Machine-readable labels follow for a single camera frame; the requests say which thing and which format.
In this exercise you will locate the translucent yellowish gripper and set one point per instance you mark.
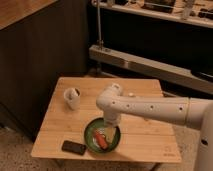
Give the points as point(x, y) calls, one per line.
point(110, 133)

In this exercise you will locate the green ceramic bowl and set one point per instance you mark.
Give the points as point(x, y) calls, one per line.
point(92, 143)

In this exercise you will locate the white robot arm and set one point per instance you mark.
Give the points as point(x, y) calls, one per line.
point(194, 113)

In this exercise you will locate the red carrot toy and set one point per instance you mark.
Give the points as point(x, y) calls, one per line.
point(100, 140)

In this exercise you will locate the black smartphone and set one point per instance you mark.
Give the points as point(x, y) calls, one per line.
point(70, 146)

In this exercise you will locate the wooden folding table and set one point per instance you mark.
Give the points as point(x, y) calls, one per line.
point(142, 141)

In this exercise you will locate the metal shelf rack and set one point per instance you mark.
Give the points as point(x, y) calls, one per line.
point(171, 40)

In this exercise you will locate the dark wooden cabinet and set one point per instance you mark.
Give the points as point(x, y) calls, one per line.
point(34, 53)

